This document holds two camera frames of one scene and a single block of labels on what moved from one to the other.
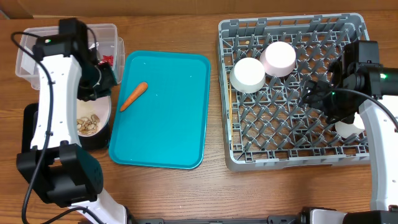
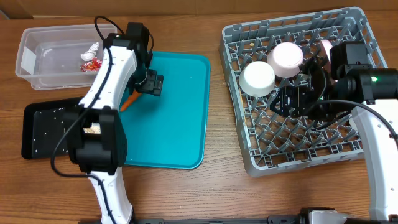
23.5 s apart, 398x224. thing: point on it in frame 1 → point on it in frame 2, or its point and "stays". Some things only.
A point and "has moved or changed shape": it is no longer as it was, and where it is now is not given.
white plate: x=101 y=107 has moved or changed shape
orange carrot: x=140 y=90 stays
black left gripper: x=105 y=90 → x=152 y=85
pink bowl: x=278 y=59 has moved or changed shape
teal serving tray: x=166 y=127 stays
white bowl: x=248 y=75 has moved or changed shape
